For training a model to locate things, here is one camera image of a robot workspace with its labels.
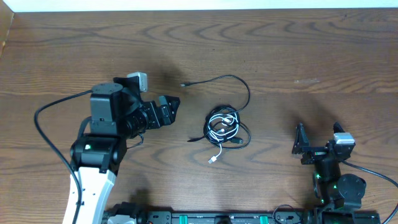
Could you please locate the white USB cable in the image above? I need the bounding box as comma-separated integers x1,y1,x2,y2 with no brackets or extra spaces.
207,111,240,165

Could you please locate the black USB cable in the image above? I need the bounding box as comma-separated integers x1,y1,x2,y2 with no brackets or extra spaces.
180,74,252,151

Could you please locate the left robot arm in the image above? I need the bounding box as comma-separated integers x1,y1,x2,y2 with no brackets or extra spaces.
63,78,180,223

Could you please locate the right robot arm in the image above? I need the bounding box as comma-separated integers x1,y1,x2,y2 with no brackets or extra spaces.
292,123,381,224

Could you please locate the cardboard panel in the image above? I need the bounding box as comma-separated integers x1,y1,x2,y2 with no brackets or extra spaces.
0,0,14,56

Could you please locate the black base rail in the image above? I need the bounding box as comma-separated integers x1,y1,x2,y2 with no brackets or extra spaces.
105,202,382,224

